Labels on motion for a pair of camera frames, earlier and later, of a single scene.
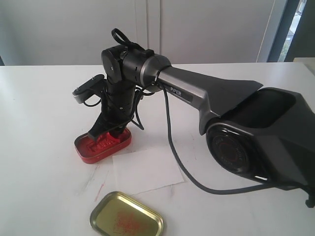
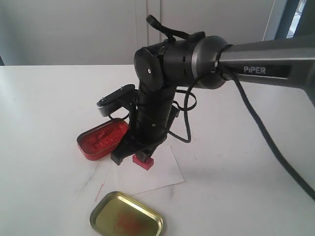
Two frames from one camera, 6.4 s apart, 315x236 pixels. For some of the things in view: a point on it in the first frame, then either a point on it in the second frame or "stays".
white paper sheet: (140, 171) stays
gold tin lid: (117, 214) stays
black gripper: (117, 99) to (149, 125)
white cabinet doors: (75, 32) stays
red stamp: (106, 140) to (146, 165)
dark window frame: (303, 44) stays
